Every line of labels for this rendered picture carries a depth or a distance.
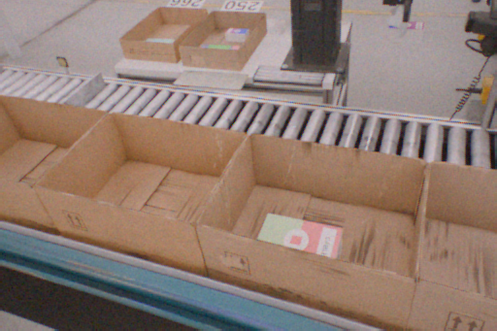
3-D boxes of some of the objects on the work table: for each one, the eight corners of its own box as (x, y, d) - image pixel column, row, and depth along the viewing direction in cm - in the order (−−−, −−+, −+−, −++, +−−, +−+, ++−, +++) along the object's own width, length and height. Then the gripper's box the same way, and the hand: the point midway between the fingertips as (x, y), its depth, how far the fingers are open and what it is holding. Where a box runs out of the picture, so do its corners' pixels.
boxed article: (246, 43, 205) (245, 34, 202) (225, 42, 208) (224, 33, 205) (249, 38, 208) (248, 28, 206) (230, 37, 212) (229, 27, 209)
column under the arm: (293, 42, 201) (291, -33, 180) (351, 44, 193) (356, -34, 173) (280, 70, 182) (275, -9, 162) (343, 74, 175) (347, -9, 154)
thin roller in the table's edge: (320, 85, 173) (321, 82, 172) (254, 81, 182) (253, 77, 180) (321, 82, 175) (321, 79, 174) (255, 79, 183) (255, 74, 182)
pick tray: (211, 27, 223) (208, 8, 217) (177, 64, 196) (172, 43, 190) (162, 24, 233) (158, 6, 227) (123, 58, 206) (117, 39, 200)
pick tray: (268, 32, 212) (266, 12, 206) (241, 72, 185) (238, 49, 179) (215, 29, 221) (212, 10, 215) (182, 66, 194) (177, 46, 188)
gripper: (391, -49, 128) (383, 22, 141) (384, -33, 119) (378, 41, 132) (423, -49, 125) (412, 23, 138) (419, -33, 116) (408, 42, 129)
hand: (406, 28), depth 133 cm, fingers closed on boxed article, 6 cm apart
